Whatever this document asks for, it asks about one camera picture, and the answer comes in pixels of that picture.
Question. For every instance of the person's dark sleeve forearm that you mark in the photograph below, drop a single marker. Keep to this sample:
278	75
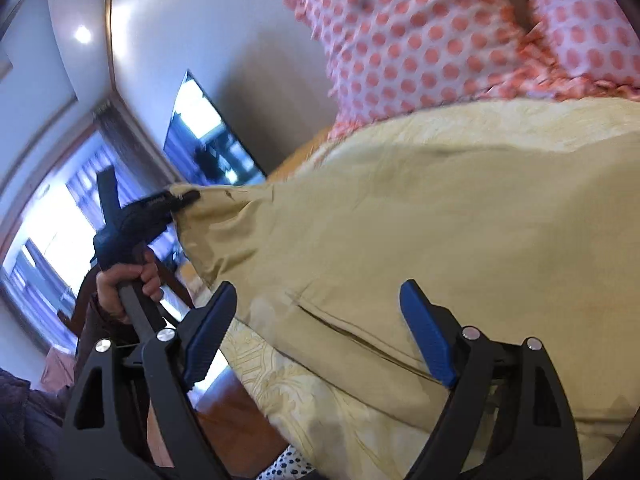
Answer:
31	419

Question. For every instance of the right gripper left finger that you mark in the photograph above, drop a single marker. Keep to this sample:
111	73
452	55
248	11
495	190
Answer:
130	416

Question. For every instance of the yellow patterned bedspread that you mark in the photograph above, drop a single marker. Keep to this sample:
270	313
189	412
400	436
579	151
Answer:
342	436

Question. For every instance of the pink polka dot pillow right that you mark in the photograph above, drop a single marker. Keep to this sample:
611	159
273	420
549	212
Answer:
582	48

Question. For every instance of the pink polka dot pillow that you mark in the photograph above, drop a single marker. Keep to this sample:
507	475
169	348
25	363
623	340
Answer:
387	58
582	48

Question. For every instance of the wall mounted television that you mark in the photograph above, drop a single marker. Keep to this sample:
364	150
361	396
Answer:
201	145

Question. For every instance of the round ceiling light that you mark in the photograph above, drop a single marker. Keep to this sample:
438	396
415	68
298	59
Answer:
83	35

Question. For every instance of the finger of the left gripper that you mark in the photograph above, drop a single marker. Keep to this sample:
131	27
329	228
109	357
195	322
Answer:
181	201

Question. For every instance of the beige khaki pants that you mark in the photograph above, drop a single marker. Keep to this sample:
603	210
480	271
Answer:
517	243

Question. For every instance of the person's left hand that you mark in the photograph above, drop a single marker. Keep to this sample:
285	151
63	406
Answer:
107	284

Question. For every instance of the pink polka dot pillow left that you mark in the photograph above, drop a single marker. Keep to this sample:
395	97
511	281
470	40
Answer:
387	58

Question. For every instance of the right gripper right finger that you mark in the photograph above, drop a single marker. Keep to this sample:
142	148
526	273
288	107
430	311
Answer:
507	414

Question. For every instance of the window with curtains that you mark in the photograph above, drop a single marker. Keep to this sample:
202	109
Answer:
51	252

